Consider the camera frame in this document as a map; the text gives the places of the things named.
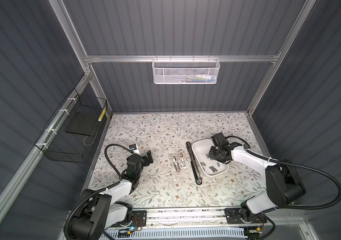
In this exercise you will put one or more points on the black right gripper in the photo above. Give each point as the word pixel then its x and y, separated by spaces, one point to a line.
pixel 212 149

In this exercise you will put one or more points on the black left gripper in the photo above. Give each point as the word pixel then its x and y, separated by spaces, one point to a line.
pixel 146 162

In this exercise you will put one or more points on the pink mini stapler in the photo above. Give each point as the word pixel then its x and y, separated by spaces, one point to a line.
pixel 182 159

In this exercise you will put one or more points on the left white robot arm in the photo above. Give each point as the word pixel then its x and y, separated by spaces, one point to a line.
pixel 100 209

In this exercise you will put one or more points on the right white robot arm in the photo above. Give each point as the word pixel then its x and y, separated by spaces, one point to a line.
pixel 283 184

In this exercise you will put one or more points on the white oval plastic tray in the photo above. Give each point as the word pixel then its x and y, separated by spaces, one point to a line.
pixel 210 168

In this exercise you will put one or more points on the yellow marker pen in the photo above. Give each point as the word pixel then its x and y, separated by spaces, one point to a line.
pixel 101 115

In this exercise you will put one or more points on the black foam pad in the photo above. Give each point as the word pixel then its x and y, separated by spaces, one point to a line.
pixel 85 124

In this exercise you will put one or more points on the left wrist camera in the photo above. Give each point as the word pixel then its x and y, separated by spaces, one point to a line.
pixel 134 148

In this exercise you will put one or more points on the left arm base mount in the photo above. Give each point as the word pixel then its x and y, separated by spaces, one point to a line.
pixel 134 218

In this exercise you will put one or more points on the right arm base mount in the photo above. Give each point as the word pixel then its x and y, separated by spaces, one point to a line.
pixel 249 212

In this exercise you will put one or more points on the black wire basket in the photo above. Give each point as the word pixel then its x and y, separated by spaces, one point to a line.
pixel 57 145

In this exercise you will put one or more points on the white wire mesh basket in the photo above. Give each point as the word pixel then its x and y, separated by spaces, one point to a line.
pixel 185 71

